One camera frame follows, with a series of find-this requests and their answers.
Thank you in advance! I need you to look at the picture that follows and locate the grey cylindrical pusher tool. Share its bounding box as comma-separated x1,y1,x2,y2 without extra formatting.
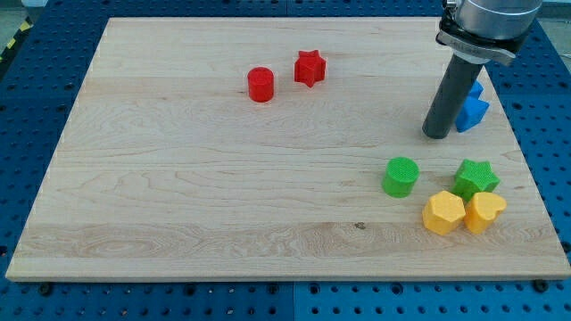
422,54,483,139

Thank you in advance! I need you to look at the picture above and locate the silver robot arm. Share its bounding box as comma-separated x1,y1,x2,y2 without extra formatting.
422,0,542,139

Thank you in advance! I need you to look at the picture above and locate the yellow heart block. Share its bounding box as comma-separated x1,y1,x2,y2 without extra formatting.
464,192,508,235

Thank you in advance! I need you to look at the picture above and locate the blue block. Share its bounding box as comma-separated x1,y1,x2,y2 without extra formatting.
455,81,490,133

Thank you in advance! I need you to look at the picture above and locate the green star block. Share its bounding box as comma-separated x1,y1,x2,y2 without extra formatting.
451,159,501,202

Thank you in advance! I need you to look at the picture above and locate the green cylinder block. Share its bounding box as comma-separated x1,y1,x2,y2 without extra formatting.
381,157,419,198

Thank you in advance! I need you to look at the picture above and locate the yellow hexagon block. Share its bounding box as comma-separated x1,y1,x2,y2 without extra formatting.
422,191,466,235

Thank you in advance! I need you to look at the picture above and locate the red star block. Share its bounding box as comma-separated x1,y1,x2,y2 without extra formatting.
294,50,327,87

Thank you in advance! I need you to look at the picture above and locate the red cylinder block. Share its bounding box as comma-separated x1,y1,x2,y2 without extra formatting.
247,67,274,103

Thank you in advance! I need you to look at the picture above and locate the wooden board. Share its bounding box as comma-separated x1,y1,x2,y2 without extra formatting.
6,17,570,283

